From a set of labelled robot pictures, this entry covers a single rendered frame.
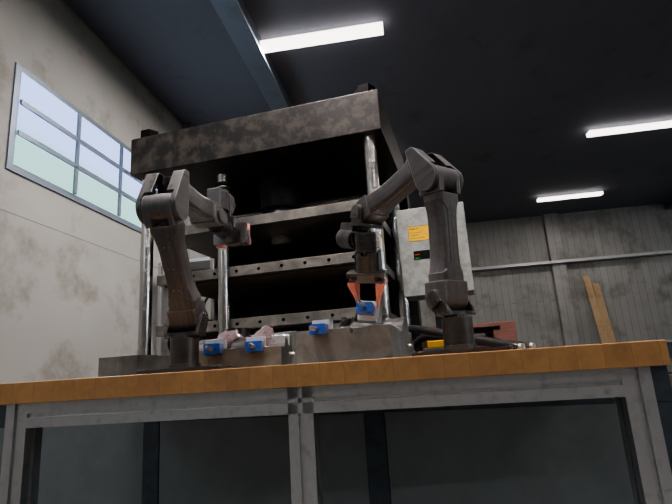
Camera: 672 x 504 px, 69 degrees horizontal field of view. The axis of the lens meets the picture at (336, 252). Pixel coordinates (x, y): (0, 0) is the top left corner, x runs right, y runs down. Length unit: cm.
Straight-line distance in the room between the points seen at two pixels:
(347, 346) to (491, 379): 53
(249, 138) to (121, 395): 167
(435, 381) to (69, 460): 118
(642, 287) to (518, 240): 268
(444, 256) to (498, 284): 1042
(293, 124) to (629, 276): 1050
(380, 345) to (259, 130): 143
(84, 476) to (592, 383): 135
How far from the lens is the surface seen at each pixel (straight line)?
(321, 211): 232
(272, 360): 134
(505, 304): 1143
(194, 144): 258
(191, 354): 114
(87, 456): 169
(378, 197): 124
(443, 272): 105
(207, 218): 129
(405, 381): 88
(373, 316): 131
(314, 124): 235
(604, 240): 1223
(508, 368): 87
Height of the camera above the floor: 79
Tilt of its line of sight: 13 degrees up
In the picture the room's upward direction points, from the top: 4 degrees counter-clockwise
